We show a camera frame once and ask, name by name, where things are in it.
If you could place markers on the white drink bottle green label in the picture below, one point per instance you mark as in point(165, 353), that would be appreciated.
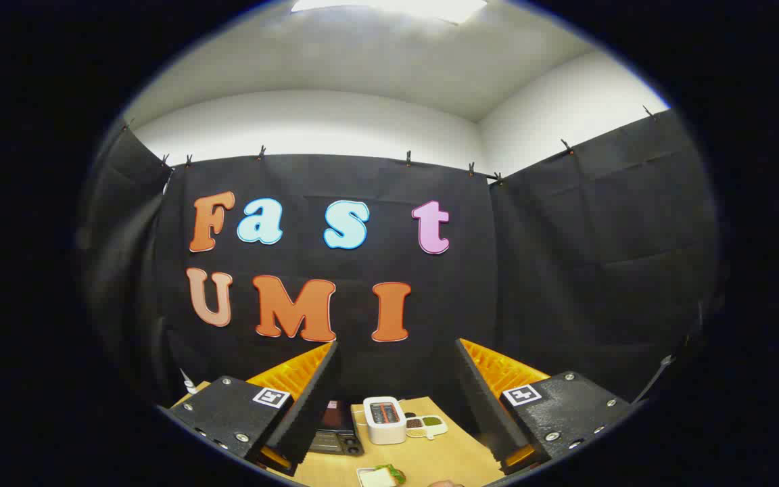
point(189, 383)

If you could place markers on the ceiling light panel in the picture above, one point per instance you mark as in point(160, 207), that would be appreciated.
point(389, 7)

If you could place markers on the black toaster oven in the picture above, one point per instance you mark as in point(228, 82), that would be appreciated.
point(335, 427)

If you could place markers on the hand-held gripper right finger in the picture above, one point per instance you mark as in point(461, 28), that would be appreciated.
point(481, 399)

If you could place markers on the lettuce sandwich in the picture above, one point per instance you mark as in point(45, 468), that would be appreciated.
point(384, 476)

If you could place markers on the white pop-up toaster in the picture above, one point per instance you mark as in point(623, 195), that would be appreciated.
point(384, 421)

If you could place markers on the black backdrop cloth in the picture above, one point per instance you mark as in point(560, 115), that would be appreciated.
point(565, 270)

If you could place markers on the white divided condiment dish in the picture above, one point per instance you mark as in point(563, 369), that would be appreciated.
point(427, 425)

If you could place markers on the row of black cloth clips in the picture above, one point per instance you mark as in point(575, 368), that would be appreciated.
point(262, 153)

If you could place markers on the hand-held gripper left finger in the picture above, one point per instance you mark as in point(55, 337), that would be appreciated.
point(312, 399)

